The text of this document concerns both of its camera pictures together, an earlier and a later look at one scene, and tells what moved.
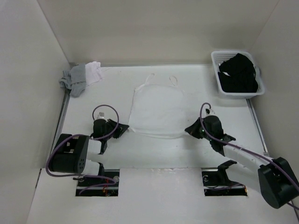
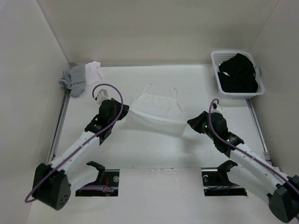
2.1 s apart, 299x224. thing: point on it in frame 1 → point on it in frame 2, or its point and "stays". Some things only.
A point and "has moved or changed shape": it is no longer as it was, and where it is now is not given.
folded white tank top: x=93 y=73 stays
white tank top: x=158 y=110 has moved or changed shape
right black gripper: x=193 y=129 → x=195 y=122
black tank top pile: x=242 y=78 stays
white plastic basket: x=218 y=57 stays
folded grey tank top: x=74 y=80 stays
